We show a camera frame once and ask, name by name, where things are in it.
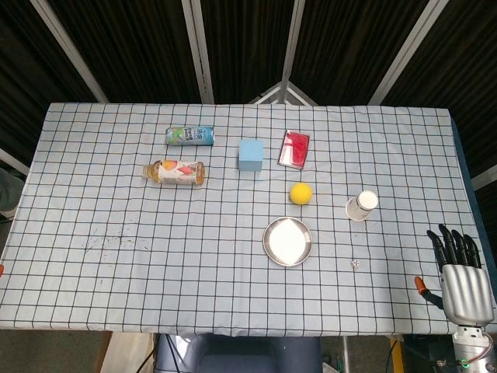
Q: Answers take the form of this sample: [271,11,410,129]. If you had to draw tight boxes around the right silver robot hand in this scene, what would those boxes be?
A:
[414,224,496,326]

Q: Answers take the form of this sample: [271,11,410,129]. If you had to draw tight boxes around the white paper cup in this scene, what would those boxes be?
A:
[345,190,380,222]

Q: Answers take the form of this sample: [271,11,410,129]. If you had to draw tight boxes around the silver metal bowl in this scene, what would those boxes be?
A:
[262,216,314,267]

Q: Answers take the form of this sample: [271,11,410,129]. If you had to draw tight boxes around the white checked tablecloth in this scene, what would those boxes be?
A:
[0,101,497,338]

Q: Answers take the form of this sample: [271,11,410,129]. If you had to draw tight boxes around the brown cardboard box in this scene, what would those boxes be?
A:
[94,332,114,373]

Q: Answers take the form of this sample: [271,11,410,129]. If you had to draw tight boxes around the dark blue undercloth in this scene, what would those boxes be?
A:
[449,111,497,300]

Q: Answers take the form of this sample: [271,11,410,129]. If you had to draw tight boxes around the yellow foam ball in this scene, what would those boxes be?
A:
[289,182,315,206]

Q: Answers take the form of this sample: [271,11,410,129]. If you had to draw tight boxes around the amber tea plastic bottle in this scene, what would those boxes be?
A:
[142,159,206,187]

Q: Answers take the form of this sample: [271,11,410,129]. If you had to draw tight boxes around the red flat card box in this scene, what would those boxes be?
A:
[276,129,312,170]

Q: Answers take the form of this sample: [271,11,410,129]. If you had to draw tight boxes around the blue-green drink can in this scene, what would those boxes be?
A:
[165,125,216,147]

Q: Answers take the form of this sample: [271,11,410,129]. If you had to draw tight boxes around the dark blue robot torso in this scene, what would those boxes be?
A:
[155,333,323,373]

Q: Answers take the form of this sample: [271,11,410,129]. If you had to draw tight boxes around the light blue foam cube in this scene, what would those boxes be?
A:
[237,138,265,173]

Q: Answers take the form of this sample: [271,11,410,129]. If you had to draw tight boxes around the white metal frame bar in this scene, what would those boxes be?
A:
[471,164,497,192]
[0,147,30,176]

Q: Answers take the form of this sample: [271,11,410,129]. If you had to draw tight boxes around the white metal frame post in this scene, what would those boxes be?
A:
[181,0,215,105]
[367,0,447,106]
[279,0,307,85]
[30,0,109,104]

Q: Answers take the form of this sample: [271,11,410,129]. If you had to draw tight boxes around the triangular white frame bracket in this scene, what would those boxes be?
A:
[248,80,318,106]

